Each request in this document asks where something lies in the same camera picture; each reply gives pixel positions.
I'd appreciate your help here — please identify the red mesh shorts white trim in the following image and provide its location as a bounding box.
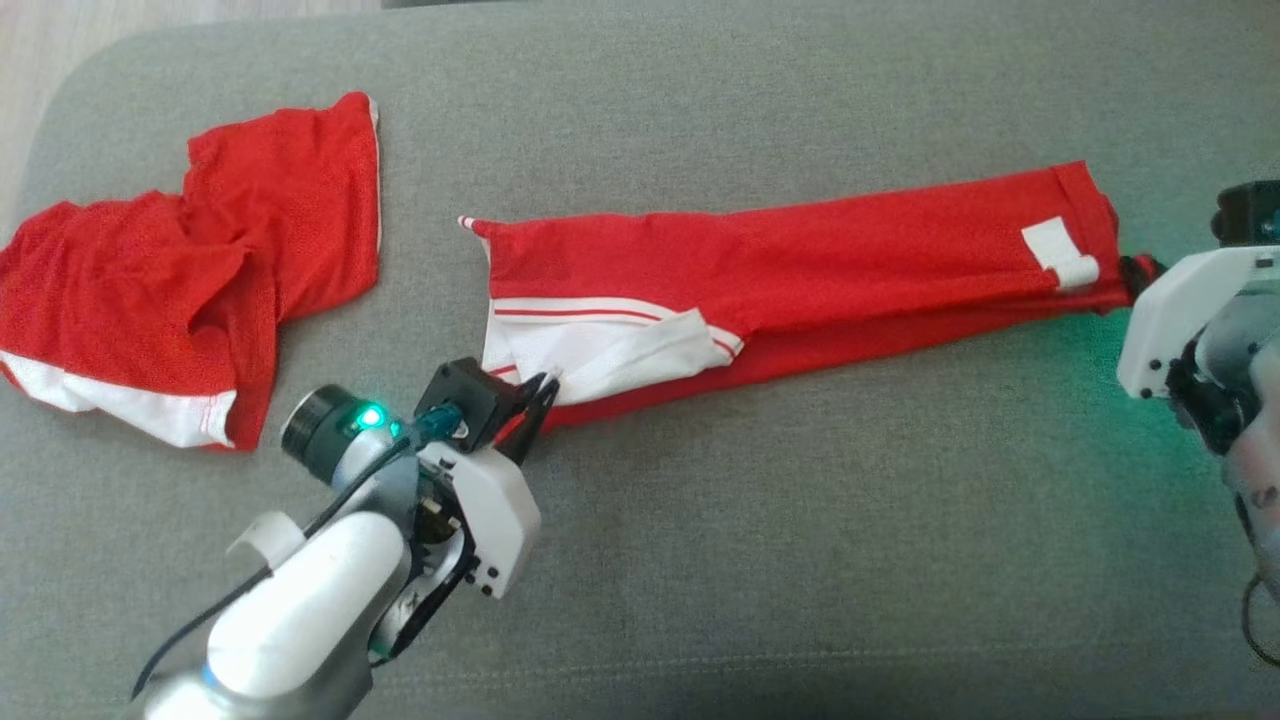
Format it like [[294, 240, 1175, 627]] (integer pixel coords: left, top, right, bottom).
[[0, 92, 383, 452]]

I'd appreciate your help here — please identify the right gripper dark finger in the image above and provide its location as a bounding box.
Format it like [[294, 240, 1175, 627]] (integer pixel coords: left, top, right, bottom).
[[1120, 254, 1167, 294]]

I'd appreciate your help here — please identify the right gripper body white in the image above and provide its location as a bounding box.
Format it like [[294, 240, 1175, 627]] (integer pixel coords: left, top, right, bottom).
[[1117, 245, 1280, 400]]

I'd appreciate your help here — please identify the grey fabric sofa seat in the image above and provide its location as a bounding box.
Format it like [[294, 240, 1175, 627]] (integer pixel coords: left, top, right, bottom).
[[0, 0, 1280, 720]]

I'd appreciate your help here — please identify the red white basketball jersey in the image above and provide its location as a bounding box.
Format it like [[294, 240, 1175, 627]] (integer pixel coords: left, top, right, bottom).
[[457, 161, 1163, 434]]

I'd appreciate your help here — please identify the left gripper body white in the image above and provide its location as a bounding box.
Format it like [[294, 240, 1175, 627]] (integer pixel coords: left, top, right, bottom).
[[415, 440, 543, 602]]

